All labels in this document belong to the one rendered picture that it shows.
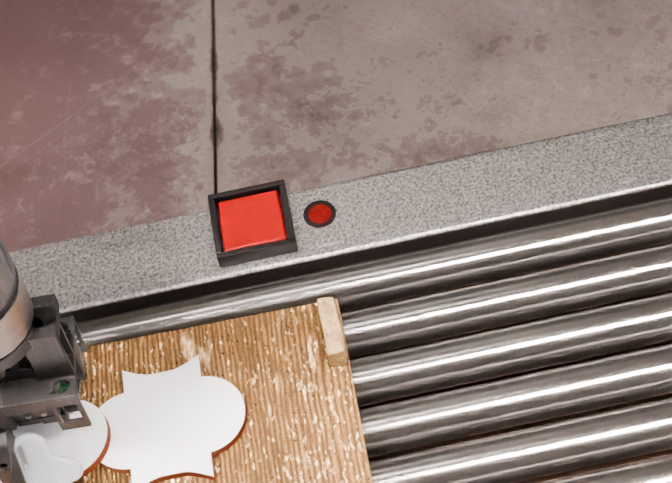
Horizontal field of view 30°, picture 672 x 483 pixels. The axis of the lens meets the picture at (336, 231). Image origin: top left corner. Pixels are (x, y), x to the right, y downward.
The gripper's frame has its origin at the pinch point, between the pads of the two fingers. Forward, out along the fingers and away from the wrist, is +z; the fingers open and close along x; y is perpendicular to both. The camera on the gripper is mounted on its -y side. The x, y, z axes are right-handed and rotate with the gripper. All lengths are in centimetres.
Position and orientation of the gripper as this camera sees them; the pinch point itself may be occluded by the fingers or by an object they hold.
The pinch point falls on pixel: (29, 448)
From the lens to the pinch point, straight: 111.1
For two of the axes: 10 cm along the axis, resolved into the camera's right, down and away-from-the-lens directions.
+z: 0.7, 5.7, 8.2
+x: -1.5, -8.0, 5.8
